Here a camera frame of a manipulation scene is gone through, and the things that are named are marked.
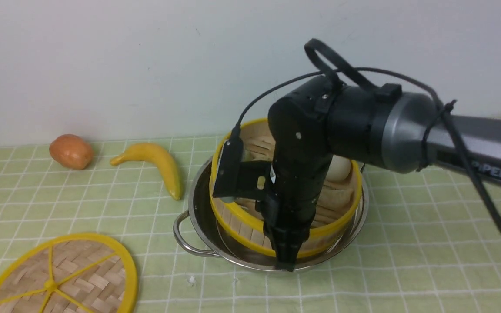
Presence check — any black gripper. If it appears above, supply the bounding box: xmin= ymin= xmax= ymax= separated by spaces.
xmin=262 ymin=144 xmax=333 ymax=272

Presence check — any yellow woven steamer lid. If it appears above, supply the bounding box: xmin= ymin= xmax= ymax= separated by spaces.
xmin=0 ymin=233 xmax=139 ymax=313

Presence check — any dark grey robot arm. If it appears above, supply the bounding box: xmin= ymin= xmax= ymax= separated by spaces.
xmin=262 ymin=76 xmax=501 ymax=271

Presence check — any stainless steel pot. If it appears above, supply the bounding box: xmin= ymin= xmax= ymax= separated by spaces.
xmin=173 ymin=158 xmax=369 ymax=275

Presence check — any green checkered tablecloth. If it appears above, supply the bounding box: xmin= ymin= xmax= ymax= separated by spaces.
xmin=0 ymin=140 xmax=501 ymax=313

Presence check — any yellow banana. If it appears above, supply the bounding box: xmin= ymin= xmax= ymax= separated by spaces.
xmin=110 ymin=142 xmax=184 ymax=200

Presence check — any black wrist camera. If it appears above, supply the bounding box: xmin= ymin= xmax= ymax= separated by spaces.
xmin=211 ymin=135 xmax=271 ymax=203

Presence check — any black camera cable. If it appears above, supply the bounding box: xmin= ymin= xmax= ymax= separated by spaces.
xmin=231 ymin=38 xmax=501 ymax=277

